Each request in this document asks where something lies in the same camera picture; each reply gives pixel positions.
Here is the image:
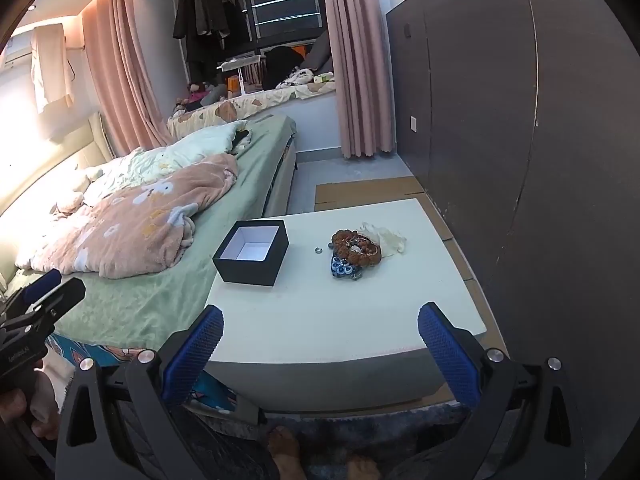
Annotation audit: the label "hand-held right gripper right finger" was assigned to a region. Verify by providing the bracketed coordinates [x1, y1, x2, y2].
[417, 301, 586, 480]

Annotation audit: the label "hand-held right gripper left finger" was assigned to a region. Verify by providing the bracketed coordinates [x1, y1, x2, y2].
[55, 305, 224, 480]

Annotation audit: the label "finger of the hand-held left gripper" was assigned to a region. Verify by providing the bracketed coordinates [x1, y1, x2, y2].
[5, 269, 63, 317]
[22, 276, 87, 333]

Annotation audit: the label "black box with white inside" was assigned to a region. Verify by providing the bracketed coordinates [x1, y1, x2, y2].
[212, 219, 290, 287]

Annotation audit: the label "blue bead bracelet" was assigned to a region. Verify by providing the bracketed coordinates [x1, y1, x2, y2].
[329, 254, 365, 282]

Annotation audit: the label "brown bead bracelet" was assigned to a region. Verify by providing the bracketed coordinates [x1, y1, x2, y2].
[331, 229, 383, 264]

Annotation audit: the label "person's left hand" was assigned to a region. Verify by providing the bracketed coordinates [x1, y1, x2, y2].
[0, 375, 63, 438]

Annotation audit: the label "cream plush toy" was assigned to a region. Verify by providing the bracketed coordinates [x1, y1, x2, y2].
[52, 165, 103, 216]

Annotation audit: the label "pink floral blanket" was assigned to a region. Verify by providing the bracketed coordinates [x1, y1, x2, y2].
[15, 152, 240, 281]

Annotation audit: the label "person's dark trousers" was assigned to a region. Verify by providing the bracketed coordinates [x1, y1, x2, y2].
[115, 400, 476, 480]

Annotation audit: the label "person's left foot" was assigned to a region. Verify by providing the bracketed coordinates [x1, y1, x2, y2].
[266, 425, 302, 480]

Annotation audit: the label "person's foot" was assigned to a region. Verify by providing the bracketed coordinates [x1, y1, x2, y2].
[266, 425, 302, 480]
[345, 455, 383, 480]

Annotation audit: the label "person's right foot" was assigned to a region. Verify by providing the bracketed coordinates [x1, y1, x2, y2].
[345, 455, 383, 480]

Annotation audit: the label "beige padded headboard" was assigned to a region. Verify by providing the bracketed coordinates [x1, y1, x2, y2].
[0, 110, 121, 221]

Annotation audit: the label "flat cardboard sheet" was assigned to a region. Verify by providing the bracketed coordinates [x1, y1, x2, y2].
[260, 175, 508, 416]

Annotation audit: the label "light green duvet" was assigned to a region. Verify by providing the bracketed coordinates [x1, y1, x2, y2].
[82, 120, 251, 206]

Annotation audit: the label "white hanging garment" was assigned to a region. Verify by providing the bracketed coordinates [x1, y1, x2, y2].
[30, 22, 76, 115]

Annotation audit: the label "white air conditioner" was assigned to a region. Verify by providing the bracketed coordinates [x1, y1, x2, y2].
[0, 30, 36, 68]

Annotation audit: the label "pink curtain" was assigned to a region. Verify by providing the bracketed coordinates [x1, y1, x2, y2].
[80, 0, 173, 158]
[316, 0, 396, 158]

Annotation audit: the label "pink plush toy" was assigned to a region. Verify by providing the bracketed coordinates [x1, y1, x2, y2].
[187, 82, 213, 106]

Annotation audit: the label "dark brown wardrobe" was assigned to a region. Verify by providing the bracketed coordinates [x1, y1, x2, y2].
[385, 0, 640, 361]

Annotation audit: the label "cream printed seat cover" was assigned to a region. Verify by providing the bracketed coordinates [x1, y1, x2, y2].
[167, 80, 337, 141]

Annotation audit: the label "white folding rack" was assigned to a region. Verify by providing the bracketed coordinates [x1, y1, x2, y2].
[217, 56, 263, 96]

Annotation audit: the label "white plush toy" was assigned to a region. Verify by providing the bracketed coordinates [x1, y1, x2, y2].
[277, 67, 315, 90]

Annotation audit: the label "black bag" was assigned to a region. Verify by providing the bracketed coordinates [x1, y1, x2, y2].
[262, 46, 313, 90]

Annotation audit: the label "dark hanging jacket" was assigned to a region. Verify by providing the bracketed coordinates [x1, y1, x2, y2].
[172, 0, 231, 83]

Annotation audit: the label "dark hanging garment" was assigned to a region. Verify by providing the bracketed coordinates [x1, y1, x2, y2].
[220, 0, 251, 48]

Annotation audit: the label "grey cushion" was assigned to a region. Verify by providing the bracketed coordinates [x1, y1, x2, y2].
[305, 30, 335, 73]

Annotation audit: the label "dark window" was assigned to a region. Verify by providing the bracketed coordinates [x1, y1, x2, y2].
[215, 0, 328, 58]

